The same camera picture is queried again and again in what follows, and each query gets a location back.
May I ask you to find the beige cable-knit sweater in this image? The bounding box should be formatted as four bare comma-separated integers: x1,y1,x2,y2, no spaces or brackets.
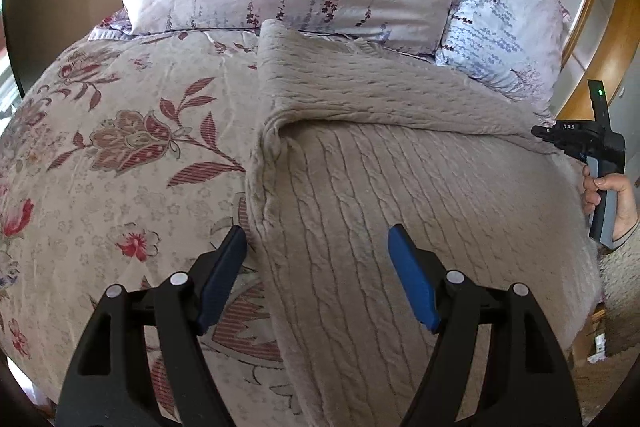
246,20,600,426

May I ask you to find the person's right hand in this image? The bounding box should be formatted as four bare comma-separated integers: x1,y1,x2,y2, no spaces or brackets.
582,166,639,242

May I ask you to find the blue pink floral right pillow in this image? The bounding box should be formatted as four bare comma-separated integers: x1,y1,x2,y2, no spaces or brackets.
435,0,564,119

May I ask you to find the floral bedspread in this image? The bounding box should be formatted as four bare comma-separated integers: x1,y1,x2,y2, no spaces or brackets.
0,8,312,427

